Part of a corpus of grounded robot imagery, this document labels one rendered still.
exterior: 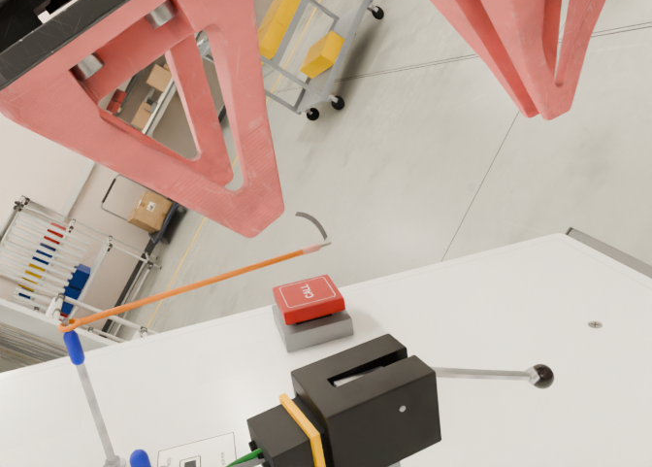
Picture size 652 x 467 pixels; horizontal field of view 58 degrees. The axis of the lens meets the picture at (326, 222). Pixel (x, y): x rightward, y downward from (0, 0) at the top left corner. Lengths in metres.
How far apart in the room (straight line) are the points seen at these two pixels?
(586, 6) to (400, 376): 0.18
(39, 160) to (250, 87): 8.13
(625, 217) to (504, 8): 1.61
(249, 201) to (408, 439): 0.16
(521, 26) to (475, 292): 0.31
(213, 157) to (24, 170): 8.09
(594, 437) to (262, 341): 0.25
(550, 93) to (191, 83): 0.16
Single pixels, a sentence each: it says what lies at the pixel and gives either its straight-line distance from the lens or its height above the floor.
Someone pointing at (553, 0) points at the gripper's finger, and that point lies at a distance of 0.31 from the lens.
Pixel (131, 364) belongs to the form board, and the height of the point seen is 1.20.
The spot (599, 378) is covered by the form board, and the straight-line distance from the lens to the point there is 0.44.
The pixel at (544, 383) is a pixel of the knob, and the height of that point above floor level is 1.04.
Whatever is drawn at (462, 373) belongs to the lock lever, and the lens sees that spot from 0.32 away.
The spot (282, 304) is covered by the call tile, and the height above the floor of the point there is 1.12.
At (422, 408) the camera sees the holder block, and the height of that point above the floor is 1.12.
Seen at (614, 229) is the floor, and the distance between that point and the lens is 1.85.
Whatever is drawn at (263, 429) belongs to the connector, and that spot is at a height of 1.18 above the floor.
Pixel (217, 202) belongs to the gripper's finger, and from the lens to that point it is 0.17.
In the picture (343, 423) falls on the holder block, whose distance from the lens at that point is 0.27.
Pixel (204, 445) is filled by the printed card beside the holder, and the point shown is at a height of 1.16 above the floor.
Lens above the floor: 1.30
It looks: 22 degrees down
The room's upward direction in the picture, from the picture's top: 62 degrees counter-clockwise
